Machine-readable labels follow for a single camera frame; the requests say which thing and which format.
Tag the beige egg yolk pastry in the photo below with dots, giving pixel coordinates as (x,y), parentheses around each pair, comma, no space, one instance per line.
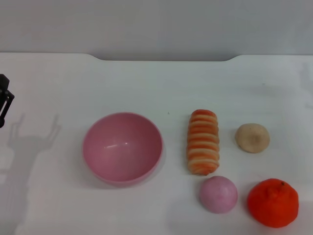
(252,138)

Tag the pink round bun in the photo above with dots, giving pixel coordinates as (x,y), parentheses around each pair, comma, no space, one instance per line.
(218,194)

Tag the pink plastic bowl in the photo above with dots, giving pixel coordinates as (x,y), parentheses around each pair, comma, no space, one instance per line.
(122,147)

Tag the orange tangerine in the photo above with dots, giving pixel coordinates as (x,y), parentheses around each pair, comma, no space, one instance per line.
(272,203)

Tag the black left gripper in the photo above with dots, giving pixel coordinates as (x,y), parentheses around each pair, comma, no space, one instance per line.
(3,82)

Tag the orange striped bread roll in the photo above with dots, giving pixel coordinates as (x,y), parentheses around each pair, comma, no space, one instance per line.
(203,144)

